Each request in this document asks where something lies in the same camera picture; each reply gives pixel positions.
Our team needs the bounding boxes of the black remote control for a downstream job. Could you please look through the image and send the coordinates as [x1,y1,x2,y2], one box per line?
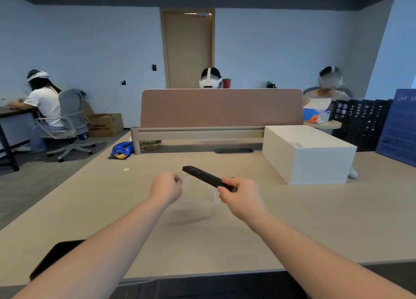
[182,166,238,193]

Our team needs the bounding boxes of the blue perforated panel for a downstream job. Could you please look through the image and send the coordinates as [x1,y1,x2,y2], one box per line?
[375,89,416,168]

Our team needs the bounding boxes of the brown desk divider panel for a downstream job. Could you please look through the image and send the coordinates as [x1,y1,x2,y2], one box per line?
[140,88,304,129]

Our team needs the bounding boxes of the person's right hand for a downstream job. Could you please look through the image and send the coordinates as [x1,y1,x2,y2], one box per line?
[217,177,270,233]

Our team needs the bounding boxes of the round beige side table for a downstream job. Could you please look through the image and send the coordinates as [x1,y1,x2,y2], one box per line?
[304,120,342,135]

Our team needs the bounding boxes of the person's right forearm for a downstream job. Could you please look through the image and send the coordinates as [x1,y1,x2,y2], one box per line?
[251,214,416,299]

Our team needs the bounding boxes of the blue snack packet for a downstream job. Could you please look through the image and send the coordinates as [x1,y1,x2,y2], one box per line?
[107,141,134,160]

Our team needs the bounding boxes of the dark wooden desk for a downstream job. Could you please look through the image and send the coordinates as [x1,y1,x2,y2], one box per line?
[0,106,37,172]

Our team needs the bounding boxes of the black perforated crate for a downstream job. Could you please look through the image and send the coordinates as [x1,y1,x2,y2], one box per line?
[332,99,393,152]

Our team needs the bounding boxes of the person's left hand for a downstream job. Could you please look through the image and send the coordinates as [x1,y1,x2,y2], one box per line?
[148,172,183,208]

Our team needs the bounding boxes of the white rectangular box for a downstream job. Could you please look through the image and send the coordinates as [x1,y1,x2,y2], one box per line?
[262,125,357,185]

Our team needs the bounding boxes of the wall socket with cable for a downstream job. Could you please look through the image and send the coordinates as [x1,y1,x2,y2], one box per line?
[103,80,127,114]

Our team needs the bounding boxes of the clear plastic bag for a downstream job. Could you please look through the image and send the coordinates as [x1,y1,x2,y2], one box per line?
[174,173,223,211]

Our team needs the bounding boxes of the wooden door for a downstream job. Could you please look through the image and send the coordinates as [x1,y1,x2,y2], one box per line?
[160,8,216,89]

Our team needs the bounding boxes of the person's left forearm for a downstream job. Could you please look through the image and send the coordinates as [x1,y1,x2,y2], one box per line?
[11,197,167,299]

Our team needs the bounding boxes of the cardboard box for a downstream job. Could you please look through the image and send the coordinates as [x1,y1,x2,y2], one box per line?
[87,113,124,137]

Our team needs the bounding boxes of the black phone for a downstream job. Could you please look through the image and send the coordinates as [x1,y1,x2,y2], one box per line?
[29,240,86,281]

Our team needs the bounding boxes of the blue and white box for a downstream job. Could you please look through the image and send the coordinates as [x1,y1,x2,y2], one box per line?
[303,98,333,124]

